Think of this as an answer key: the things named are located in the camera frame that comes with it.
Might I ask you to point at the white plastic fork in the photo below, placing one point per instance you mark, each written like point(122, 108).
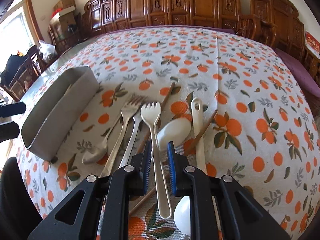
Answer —
point(150, 113)

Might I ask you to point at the clear plastic bag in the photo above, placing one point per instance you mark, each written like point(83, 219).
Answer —
point(47, 50)

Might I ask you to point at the black bag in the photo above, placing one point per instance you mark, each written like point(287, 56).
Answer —
point(13, 64)

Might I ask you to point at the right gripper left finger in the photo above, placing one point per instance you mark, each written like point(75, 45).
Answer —
point(98, 206)

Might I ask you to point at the metal spoon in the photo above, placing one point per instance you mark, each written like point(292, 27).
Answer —
point(98, 151)

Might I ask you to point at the rectangular metal tray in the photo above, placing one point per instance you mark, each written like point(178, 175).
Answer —
point(57, 110)

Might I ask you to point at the white ceramic soup spoon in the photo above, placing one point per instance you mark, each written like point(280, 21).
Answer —
point(176, 131)

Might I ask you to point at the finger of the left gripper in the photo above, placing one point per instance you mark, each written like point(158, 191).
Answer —
point(12, 109)
point(9, 130)

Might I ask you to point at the stacked cardboard boxes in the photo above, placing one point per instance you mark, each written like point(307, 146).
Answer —
point(62, 17)

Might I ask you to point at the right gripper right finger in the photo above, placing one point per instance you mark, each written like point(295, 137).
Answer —
point(220, 207)

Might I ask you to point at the dark wooden side chair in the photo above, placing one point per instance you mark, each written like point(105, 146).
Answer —
point(27, 74)

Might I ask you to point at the wooden armchair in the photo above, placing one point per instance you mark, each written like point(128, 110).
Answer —
point(252, 27)

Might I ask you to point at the white plastic serving spoon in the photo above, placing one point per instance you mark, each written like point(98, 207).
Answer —
point(182, 211)

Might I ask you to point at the orange print tablecloth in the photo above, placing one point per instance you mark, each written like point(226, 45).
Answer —
point(264, 133)

